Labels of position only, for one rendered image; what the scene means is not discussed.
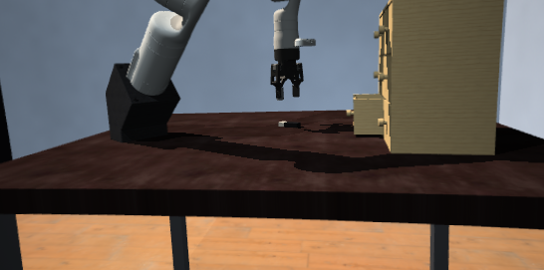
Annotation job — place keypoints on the small wooden chest of drawers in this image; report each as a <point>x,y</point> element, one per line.
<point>445,73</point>

